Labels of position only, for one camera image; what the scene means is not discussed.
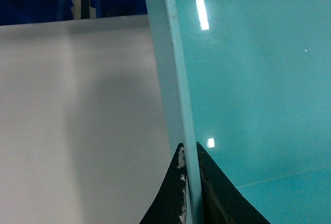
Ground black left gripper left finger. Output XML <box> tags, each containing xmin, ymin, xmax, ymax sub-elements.
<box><xmin>140</xmin><ymin>143</ymin><xmax>187</xmax><ymax>224</ymax></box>

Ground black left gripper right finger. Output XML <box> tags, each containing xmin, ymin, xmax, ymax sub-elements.
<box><xmin>197</xmin><ymin>143</ymin><xmax>269</xmax><ymax>223</ymax></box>

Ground teal plastic bin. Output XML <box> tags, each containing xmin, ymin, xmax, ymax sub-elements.
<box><xmin>146</xmin><ymin>0</ymin><xmax>330</xmax><ymax>223</ymax></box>

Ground blue bin below centre-left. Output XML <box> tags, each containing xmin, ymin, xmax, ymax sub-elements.
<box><xmin>90</xmin><ymin>0</ymin><xmax>147</xmax><ymax>18</ymax></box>

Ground blue bin below left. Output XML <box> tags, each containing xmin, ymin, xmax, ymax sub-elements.
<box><xmin>1</xmin><ymin>0</ymin><xmax>73</xmax><ymax>25</ymax></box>

